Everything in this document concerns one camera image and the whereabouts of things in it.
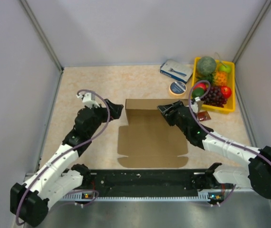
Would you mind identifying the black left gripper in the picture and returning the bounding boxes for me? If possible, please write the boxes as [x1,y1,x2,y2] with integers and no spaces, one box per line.
[86,99,124,137]

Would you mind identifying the brown cardboard box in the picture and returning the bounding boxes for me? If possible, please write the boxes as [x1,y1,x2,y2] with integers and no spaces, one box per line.
[117,99,188,169]

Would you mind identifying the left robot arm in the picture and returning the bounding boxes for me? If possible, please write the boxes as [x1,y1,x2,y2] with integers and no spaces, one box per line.
[10,99,124,227]

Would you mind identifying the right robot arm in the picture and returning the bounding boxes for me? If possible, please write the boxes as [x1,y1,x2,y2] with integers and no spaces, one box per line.
[157,100,271,199]

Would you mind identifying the tape roll blue label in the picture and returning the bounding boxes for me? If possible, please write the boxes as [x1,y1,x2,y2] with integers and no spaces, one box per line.
[169,81,187,97]

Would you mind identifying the green lime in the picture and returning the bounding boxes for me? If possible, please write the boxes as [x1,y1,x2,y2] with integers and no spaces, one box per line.
[192,87,205,98]

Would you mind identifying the small red packet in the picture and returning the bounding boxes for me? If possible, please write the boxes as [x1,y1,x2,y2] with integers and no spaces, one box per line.
[197,111,211,122]

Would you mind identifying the blue white razor package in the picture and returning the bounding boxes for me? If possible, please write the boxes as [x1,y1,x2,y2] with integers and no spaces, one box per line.
[160,59,193,84]

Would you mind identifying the red tomato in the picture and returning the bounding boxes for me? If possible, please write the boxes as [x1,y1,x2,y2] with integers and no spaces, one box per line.
[194,83,207,91]

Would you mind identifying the purple grapes bunch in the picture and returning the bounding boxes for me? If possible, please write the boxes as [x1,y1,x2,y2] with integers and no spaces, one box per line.
[203,86,227,108]

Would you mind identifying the green melon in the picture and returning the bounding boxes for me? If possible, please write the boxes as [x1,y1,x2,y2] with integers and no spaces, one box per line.
[196,56,217,75]

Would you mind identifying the red apple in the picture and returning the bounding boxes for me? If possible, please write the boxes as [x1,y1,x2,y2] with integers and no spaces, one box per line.
[221,86,232,99]

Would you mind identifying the orange pineapple toy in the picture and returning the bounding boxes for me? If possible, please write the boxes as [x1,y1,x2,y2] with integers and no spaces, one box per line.
[214,71,228,86]

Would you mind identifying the yellow plastic basket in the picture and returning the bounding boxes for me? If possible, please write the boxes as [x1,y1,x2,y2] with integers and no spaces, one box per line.
[192,57,235,114]

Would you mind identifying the green apple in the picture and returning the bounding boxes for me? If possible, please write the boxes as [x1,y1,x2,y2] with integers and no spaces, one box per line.
[218,64,232,74]

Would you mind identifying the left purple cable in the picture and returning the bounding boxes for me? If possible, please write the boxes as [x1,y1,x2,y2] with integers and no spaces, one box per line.
[15,89,110,226]

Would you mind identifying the purple cable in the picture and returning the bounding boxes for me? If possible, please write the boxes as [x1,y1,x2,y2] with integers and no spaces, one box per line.
[15,89,110,226]
[188,80,271,206]

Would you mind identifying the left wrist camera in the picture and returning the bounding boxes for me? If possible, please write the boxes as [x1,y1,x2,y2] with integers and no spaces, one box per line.
[77,92,100,109]

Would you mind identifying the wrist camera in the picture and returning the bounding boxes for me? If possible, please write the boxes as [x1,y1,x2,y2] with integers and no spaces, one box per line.
[191,96,202,104]
[77,92,100,109]

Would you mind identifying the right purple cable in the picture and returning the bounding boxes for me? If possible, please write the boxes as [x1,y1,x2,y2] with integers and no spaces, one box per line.
[188,80,271,206]

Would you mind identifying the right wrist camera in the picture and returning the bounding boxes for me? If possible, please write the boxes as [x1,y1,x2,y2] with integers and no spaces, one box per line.
[191,96,202,104]

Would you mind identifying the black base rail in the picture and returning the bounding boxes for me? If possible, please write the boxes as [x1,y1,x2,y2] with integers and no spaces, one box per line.
[64,168,233,198]

